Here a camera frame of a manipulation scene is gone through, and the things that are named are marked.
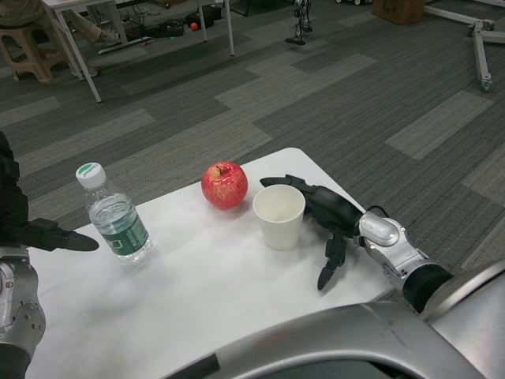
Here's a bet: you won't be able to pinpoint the seated person in beige trousers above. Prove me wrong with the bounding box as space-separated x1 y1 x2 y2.
0 0 120 77

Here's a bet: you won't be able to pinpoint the small humanoid robot legs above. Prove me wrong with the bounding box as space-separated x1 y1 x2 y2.
284 0 316 45

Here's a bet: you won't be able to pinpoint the white paper cup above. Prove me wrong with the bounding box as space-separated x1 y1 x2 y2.
252 186 307 251

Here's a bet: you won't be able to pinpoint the clear water bottle green label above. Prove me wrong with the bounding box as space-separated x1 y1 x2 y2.
75 162 155 265

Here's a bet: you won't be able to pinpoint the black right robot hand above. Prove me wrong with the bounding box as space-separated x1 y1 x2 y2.
259 174 363 293

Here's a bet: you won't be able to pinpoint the silver robot chest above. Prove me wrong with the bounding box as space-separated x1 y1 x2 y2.
162 259 505 379

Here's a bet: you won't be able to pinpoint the beige plastic stool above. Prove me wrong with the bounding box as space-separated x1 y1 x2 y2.
0 24 67 84

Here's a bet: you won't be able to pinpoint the grey metal stand frame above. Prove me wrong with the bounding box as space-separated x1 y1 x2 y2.
423 5 505 93

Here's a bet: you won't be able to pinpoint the white power strip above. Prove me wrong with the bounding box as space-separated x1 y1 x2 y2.
96 36 154 55

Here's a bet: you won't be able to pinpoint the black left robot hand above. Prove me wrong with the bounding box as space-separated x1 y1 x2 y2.
0 131 100 253

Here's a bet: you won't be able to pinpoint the black equipment bag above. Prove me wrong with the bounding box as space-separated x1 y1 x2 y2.
157 21 186 39

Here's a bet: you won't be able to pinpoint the red apple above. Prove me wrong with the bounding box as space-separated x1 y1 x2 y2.
200 160 249 210

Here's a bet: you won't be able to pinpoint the white office table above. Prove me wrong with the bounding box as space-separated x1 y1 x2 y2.
40 0 237 104

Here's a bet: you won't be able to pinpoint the brown cardboard box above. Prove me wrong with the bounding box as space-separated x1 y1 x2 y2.
372 0 426 26

